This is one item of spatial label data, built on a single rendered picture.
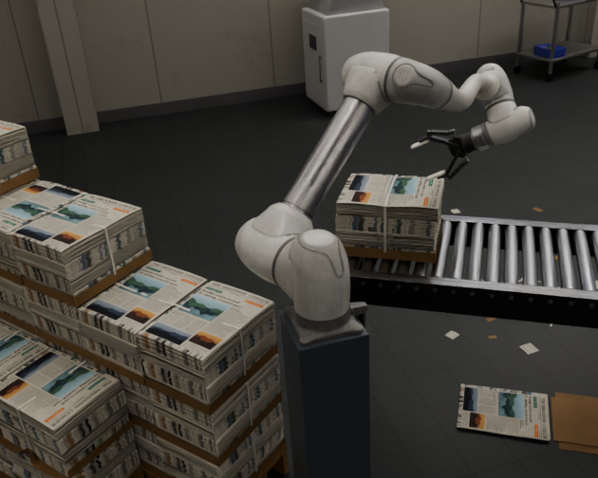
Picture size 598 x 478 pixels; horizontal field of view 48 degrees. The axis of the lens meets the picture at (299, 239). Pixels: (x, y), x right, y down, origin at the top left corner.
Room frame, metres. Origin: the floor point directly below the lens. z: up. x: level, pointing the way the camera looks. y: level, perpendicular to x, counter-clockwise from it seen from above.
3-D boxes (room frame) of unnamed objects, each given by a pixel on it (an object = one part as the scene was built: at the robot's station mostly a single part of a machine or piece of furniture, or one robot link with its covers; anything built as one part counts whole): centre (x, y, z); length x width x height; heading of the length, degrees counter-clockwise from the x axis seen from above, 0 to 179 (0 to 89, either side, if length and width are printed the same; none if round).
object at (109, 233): (2.19, 0.79, 0.95); 0.38 x 0.29 x 0.23; 145
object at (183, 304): (2.11, 0.68, 0.42); 1.17 x 0.39 x 0.83; 55
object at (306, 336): (1.55, -0.07, 1.03); 0.22 x 0.18 x 0.06; 105
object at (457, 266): (2.25, -0.62, 0.77); 0.47 x 0.05 x 0.05; 163
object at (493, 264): (2.21, -0.74, 0.77); 0.47 x 0.05 x 0.05; 163
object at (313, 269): (1.55, -0.04, 1.17); 0.18 x 0.16 x 0.22; 42
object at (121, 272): (2.19, 0.79, 0.86); 0.38 x 0.29 x 0.04; 145
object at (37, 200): (2.36, 1.03, 0.95); 0.38 x 0.29 x 0.23; 144
